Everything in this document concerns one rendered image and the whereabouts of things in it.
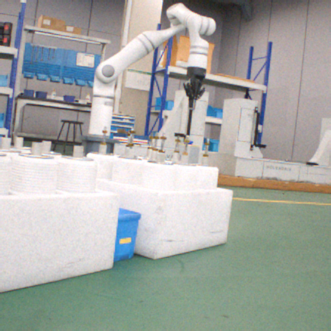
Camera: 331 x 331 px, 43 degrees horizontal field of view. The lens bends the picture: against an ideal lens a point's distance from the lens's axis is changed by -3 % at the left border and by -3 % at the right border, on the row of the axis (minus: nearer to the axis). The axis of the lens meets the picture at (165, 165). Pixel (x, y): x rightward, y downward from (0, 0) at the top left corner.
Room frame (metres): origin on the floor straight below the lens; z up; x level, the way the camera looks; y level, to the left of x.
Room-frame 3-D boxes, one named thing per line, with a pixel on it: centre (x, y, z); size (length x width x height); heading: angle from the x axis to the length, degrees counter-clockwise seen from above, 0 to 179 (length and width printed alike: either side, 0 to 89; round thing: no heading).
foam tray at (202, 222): (1.39, 0.04, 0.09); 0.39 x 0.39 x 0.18; 53
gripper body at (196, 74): (1.67, -0.08, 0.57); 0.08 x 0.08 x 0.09
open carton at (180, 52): (6.87, -0.12, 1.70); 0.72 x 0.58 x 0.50; 117
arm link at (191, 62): (1.68, -0.06, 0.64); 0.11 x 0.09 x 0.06; 53
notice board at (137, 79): (7.82, 0.66, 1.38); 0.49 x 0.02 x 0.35; 114
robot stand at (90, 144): (1.89, 0.30, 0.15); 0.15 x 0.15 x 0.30; 24
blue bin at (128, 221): (1.17, 0.19, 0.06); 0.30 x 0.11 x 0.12; 54
